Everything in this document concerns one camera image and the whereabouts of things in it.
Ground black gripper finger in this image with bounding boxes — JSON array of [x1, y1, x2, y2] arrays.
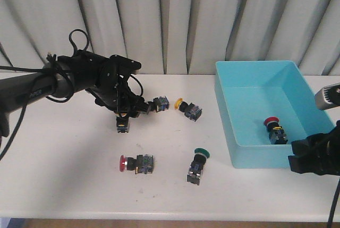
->
[[114, 107, 140, 119], [125, 91, 149, 113]]

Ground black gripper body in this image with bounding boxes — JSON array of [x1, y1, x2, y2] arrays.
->
[[288, 121, 339, 176], [88, 55, 141, 111]]

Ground yellow button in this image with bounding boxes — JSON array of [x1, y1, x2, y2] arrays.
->
[[174, 98, 202, 121], [116, 116, 130, 133]]

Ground red button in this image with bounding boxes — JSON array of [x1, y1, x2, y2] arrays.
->
[[119, 154, 154, 174], [263, 116, 287, 145]]

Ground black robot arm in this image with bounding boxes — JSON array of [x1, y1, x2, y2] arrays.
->
[[1, 51, 151, 137]]

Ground light blue plastic box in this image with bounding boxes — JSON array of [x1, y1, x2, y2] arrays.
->
[[215, 61, 334, 168]]

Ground red button lying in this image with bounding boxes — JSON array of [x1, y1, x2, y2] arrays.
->
[[119, 154, 154, 174]]

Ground yellow button lying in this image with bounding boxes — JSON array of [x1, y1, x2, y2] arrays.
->
[[174, 98, 202, 121]]

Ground green button near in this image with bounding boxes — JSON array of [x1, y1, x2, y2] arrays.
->
[[186, 148, 210, 185]]

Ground grey curtain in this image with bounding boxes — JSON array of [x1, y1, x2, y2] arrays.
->
[[1, 0, 339, 75]]

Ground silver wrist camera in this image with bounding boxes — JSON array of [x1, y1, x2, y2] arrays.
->
[[314, 83, 339, 111]]

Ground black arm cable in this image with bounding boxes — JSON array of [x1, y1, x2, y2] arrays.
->
[[326, 176, 340, 228], [0, 28, 146, 159]]

